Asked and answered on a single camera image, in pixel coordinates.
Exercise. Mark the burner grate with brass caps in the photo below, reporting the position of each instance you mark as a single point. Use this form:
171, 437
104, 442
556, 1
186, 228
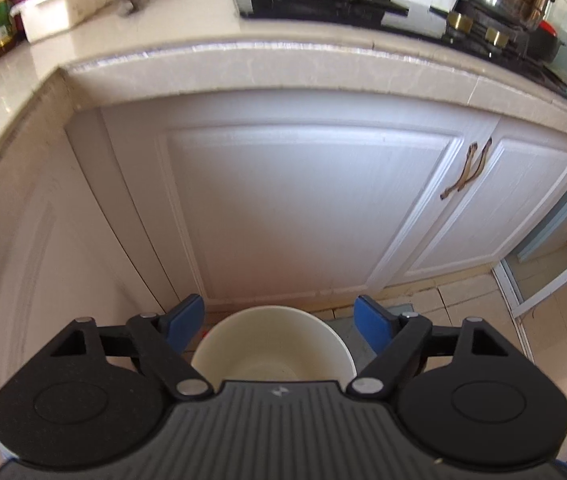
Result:
483, 30

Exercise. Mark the grey floor mat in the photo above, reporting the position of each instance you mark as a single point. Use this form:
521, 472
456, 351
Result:
346, 332

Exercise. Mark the white plastic container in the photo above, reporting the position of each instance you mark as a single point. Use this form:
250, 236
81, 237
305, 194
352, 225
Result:
63, 5

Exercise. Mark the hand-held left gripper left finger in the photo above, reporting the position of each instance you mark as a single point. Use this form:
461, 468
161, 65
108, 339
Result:
184, 321

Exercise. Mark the sliding glass door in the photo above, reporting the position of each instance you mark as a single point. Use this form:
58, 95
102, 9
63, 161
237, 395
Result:
538, 270

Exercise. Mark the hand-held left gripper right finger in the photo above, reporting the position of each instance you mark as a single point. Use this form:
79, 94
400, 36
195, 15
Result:
371, 322

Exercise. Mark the white trash bucket red outside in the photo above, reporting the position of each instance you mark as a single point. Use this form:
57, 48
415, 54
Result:
273, 340

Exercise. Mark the black glass gas stove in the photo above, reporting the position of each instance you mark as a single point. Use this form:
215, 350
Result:
313, 5

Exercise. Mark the narrow white cabinet door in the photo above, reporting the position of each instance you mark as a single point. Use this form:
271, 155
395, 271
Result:
503, 200

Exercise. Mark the red and black pan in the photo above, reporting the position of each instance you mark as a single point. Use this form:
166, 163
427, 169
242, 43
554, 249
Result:
546, 42

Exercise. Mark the wide white cabinet door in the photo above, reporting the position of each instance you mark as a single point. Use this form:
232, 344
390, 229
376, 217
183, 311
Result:
288, 210

